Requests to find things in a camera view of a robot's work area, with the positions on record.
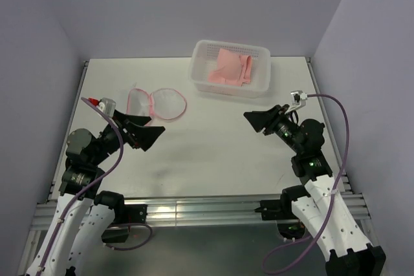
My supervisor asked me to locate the pink bra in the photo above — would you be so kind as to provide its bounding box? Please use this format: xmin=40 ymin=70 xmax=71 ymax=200
xmin=208 ymin=48 xmax=252 ymax=87

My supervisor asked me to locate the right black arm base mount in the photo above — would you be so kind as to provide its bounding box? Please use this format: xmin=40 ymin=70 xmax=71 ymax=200
xmin=254 ymin=200 xmax=307 ymax=242

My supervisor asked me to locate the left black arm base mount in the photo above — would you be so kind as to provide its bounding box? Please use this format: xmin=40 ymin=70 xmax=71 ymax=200
xmin=102 ymin=204 xmax=153 ymax=244

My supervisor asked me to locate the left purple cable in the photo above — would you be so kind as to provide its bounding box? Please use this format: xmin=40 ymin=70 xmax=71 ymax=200
xmin=38 ymin=96 xmax=125 ymax=273

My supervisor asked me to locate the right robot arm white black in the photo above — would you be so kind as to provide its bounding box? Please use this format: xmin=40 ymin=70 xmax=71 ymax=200
xmin=243 ymin=105 xmax=386 ymax=275

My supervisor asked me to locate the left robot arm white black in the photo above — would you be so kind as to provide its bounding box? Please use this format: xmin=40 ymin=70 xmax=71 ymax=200
xmin=26 ymin=111 xmax=165 ymax=275

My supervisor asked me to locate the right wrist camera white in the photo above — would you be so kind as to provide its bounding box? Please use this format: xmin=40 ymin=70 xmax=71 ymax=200
xmin=289 ymin=90 xmax=308 ymax=111

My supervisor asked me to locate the white mesh laundry bag pink zipper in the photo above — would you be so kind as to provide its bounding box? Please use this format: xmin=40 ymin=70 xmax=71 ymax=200
xmin=127 ymin=88 xmax=187 ymax=121

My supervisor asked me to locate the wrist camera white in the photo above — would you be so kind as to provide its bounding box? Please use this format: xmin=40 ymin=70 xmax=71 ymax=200
xmin=87 ymin=98 xmax=116 ymax=118
xmin=289 ymin=90 xmax=308 ymax=111

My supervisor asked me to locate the aluminium rail frame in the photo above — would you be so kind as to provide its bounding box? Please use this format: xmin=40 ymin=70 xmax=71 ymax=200
xmin=30 ymin=192 xmax=371 ymax=231

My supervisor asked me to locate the white plastic perforated basket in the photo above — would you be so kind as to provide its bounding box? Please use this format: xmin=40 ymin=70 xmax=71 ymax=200
xmin=189 ymin=40 xmax=271 ymax=98

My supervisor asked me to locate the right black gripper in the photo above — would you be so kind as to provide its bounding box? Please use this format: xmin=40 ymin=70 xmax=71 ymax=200
xmin=243 ymin=103 xmax=303 ymax=153

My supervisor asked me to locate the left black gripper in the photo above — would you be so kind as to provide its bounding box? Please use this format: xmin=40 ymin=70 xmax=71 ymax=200
xmin=90 ymin=109 xmax=164 ymax=165

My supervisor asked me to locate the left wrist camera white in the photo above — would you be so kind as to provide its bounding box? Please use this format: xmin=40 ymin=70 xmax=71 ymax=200
xmin=87 ymin=98 xmax=116 ymax=118

